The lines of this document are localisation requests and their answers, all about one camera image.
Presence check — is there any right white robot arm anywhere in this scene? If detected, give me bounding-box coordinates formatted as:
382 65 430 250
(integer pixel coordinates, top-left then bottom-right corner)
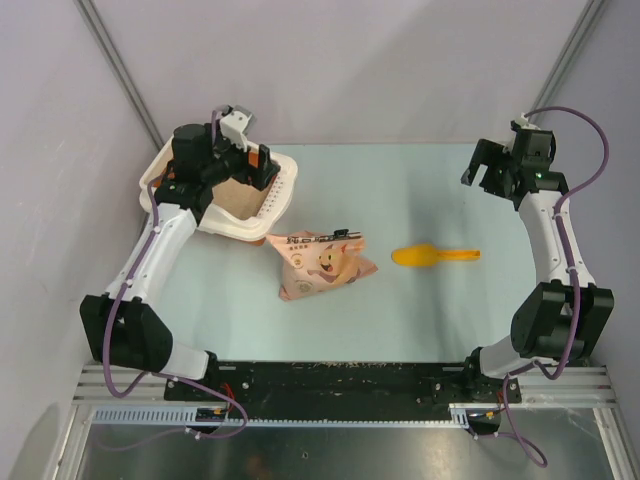
461 118 614 401

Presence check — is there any aluminium frame rail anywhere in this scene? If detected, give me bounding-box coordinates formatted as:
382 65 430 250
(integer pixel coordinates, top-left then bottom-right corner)
72 363 621 407

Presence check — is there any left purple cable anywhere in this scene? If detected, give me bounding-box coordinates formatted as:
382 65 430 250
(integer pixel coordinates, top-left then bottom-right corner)
94 107 250 451

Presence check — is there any grey cable duct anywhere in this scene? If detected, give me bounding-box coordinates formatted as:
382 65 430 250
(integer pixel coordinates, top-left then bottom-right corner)
93 406 228 425

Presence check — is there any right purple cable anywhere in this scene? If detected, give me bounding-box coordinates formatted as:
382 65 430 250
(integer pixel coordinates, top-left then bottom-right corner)
492 106 612 468

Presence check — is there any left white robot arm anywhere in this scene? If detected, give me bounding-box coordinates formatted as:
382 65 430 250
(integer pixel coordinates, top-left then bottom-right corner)
79 121 280 400

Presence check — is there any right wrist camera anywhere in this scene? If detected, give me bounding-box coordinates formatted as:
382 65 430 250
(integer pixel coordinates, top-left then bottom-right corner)
510 113 539 132

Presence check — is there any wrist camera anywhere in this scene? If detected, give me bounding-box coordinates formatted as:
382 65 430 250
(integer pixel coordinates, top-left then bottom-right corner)
510 113 539 132
219 105 254 151

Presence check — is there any black bag clip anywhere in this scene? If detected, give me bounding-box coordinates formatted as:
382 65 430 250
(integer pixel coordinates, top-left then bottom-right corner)
327 229 362 241

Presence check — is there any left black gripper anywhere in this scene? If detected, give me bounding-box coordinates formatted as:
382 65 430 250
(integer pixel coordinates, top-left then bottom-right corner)
201 120 280 191

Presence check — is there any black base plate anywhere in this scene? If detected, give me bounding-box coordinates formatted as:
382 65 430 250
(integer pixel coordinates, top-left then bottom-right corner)
164 359 524 422

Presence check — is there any yellow plastic scoop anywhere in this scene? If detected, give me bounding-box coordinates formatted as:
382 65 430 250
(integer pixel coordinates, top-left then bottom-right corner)
391 243 481 268

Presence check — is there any purple cable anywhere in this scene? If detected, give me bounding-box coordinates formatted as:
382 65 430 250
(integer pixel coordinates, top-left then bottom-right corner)
94 107 250 451
492 106 612 468

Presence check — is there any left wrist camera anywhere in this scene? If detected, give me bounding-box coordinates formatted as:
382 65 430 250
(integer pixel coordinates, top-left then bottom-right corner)
219 105 254 151

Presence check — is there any pink cat litter bag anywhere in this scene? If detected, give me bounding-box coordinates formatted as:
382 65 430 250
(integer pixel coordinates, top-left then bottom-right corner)
266 231 378 301

